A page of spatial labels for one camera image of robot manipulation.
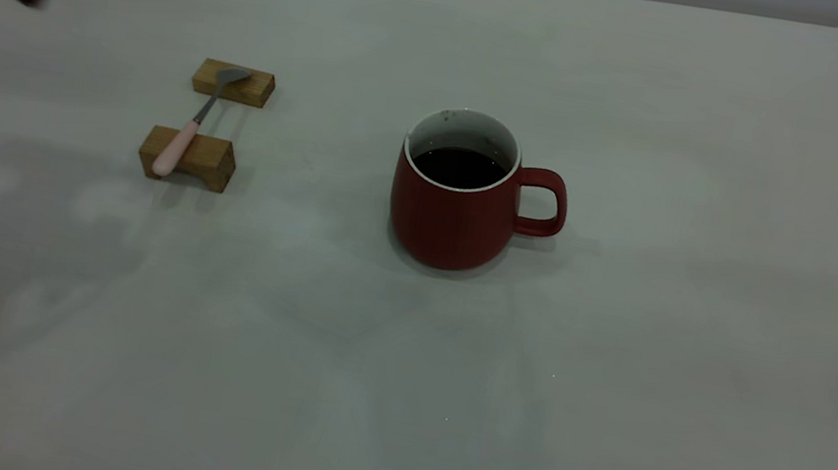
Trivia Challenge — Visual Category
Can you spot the red ceramic mug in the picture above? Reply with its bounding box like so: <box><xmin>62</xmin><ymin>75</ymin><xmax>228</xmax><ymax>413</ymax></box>
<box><xmin>380</xmin><ymin>99</ymin><xmax>582</xmax><ymax>289</ymax></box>

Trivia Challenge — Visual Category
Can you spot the pink handled metal spoon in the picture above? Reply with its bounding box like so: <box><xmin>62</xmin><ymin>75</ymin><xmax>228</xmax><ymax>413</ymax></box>
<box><xmin>149</xmin><ymin>56</ymin><xmax>252</xmax><ymax>191</ymax></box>

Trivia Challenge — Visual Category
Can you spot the flat wooden block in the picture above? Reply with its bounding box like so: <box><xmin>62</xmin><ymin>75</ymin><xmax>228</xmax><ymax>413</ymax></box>
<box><xmin>190</xmin><ymin>56</ymin><xmax>278</xmax><ymax>111</ymax></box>

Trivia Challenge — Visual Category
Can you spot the dark coffee liquid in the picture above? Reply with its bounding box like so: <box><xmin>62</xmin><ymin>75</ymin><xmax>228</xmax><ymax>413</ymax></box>
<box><xmin>408</xmin><ymin>140</ymin><xmax>512</xmax><ymax>198</ymax></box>

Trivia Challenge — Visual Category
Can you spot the arched wooden block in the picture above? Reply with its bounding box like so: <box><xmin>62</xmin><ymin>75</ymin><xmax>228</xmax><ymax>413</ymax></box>
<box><xmin>134</xmin><ymin>123</ymin><xmax>241</xmax><ymax>196</ymax></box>

